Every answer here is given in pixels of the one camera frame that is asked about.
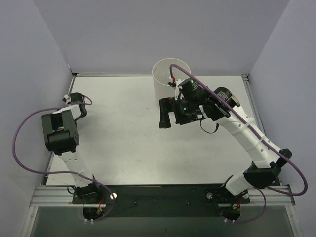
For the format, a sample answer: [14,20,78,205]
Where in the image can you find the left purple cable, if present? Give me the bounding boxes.
[12,95,117,222]

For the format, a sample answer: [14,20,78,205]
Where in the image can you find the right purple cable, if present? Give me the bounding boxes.
[169,64,308,224]

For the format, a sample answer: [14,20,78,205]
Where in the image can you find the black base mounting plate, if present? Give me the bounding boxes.
[72,184,250,220]

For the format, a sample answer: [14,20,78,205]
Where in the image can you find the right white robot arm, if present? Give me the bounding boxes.
[159,78,292,196]

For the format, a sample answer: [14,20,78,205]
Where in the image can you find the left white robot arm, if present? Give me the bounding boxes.
[41,92,101,203]

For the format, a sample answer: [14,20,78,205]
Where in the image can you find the white cylindrical waste bin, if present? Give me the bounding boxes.
[152,58,191,108]

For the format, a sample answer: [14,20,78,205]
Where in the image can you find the aluminium frame rail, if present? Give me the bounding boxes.
[30,184,295,207]

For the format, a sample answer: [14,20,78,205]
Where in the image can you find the purple cable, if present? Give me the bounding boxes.
[169,64,308,224]
[12,95,117,222]

